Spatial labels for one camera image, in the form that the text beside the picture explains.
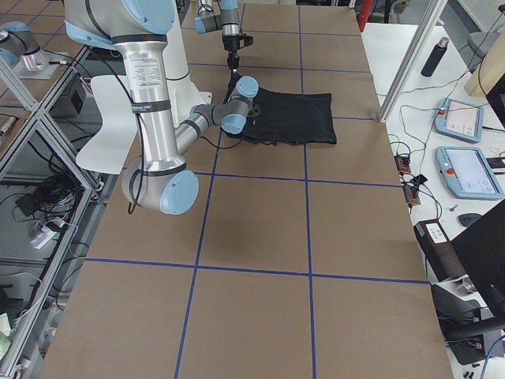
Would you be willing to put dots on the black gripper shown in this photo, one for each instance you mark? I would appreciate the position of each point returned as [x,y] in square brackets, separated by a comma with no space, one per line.
[230,43]
[256,111]

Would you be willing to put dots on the black printed t-shirt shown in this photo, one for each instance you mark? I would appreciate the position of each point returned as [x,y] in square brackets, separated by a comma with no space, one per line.
[290,118]

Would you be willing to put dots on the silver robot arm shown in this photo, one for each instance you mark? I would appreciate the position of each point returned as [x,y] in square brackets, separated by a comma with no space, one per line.
[141,32]
[226,20]

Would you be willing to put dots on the black water bottle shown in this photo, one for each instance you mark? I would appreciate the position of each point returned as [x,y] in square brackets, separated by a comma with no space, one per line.
[435,57]

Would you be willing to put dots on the far teach pendant tablet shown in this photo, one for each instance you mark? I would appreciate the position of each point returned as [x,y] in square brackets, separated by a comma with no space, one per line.
[460,120]

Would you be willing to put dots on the teach pendant tablet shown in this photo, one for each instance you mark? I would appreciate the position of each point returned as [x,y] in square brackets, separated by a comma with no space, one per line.
[467,173]
[460,120]

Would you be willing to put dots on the near teach pendant tablet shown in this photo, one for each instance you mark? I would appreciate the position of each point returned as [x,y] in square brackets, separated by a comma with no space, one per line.
[467,173]

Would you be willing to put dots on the black computer mouse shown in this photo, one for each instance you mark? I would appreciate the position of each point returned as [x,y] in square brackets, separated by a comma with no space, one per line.
[468,219]

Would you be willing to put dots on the black monitor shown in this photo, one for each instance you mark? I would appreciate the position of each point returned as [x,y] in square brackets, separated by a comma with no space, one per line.
[480,249]

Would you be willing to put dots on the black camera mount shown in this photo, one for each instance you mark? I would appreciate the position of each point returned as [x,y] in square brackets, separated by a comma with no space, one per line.
[246,40]

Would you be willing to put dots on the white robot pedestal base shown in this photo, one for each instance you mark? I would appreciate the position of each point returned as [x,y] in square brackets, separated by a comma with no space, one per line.
[183,93]

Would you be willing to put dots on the aluminium frame post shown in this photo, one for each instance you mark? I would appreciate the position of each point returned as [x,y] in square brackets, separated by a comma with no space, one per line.
[420,38]

